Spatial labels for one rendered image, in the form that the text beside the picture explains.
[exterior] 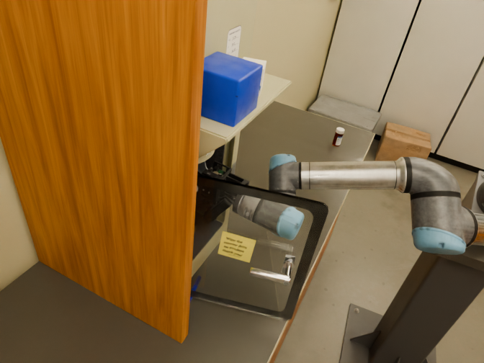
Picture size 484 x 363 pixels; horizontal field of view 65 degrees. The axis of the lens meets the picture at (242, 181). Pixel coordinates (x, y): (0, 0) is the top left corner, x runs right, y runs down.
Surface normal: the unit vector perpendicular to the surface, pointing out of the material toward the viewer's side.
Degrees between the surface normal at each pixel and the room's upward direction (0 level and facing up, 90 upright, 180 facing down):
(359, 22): 90
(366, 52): 90
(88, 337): 0
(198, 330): 0
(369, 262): 0
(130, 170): 90
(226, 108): 90
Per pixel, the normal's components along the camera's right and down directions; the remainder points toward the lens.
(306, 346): 0.12, -0.79
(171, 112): -0.45, 0.51
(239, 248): -0.21, 0.58
